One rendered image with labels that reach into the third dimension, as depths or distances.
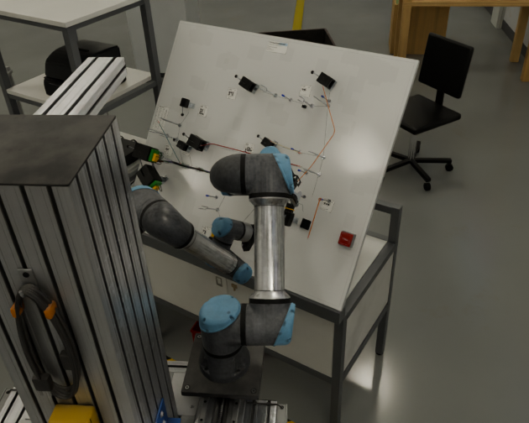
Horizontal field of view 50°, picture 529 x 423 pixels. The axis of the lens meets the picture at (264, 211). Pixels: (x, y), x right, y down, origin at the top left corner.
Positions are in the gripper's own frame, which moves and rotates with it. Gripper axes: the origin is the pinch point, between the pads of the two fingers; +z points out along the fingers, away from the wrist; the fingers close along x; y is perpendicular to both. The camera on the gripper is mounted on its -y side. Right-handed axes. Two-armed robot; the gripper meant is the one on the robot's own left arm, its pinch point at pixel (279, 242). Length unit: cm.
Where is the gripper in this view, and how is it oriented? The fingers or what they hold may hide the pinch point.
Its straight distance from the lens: 232.7
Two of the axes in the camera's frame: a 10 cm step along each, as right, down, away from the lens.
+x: -2.1, -8.7, 4.5
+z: 7.1, 1.8, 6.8
